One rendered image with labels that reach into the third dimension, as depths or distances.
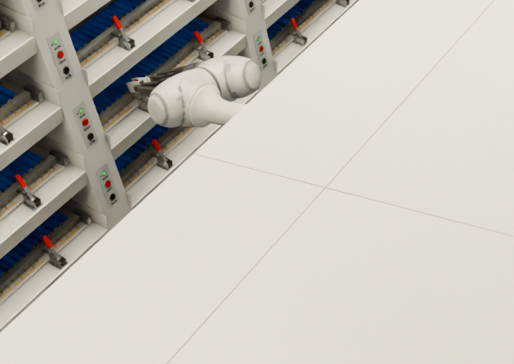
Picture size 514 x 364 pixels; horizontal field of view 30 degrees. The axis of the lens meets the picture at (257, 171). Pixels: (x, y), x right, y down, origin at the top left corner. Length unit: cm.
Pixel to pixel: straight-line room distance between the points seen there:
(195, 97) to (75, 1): 41
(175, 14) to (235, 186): 183
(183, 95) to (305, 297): 149
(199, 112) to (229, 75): 14
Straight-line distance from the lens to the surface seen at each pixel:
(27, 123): 231
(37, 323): 74
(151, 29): 256
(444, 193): 75
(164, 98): 214
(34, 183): 243
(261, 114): 88
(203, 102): 214
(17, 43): 224
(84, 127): 240
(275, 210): 76
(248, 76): 224
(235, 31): 285
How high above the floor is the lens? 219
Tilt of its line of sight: 35 degrees down
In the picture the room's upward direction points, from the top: 14 degrees counter-clockwise
